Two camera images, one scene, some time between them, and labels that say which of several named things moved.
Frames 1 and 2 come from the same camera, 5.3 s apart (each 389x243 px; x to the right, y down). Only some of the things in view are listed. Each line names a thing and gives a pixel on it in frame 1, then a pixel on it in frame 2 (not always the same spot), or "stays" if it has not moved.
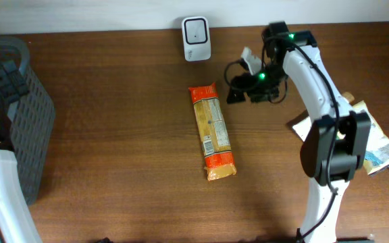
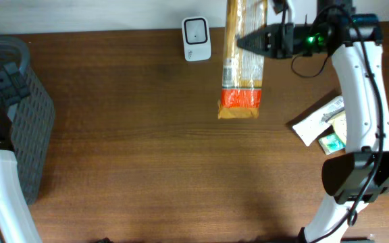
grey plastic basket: [31, 118] stays
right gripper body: [261, 85] -> [290, 43]
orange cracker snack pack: [215, 142] -> [243, 70]
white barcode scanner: [196, 38] stays
